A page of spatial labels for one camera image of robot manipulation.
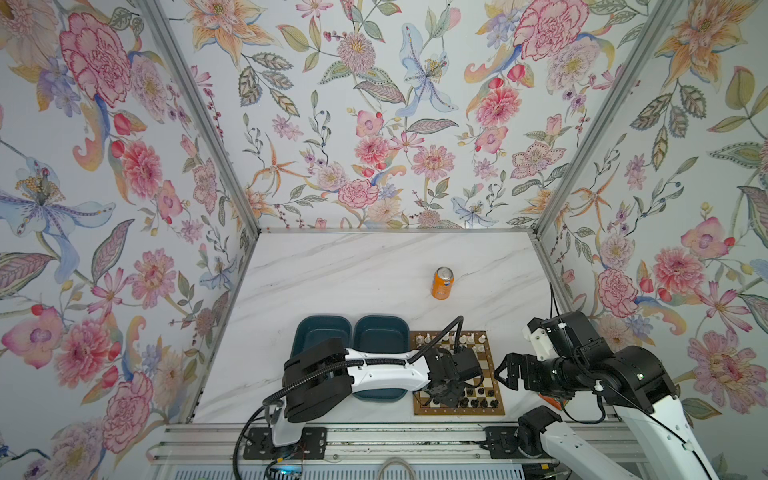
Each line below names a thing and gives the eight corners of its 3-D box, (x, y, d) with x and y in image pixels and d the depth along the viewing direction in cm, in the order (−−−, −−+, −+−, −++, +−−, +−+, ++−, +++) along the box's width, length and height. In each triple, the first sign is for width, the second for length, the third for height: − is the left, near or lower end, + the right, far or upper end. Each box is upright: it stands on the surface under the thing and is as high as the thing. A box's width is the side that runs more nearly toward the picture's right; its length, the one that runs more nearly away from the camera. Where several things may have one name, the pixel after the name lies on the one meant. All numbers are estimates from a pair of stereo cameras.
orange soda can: (432, 302, 103) (437, 281, 94) (430, 288, 107) (434, 266, 98) (448, 302, 103) (455, 281, 94) (446, 288, 107) (452, 266, 98)
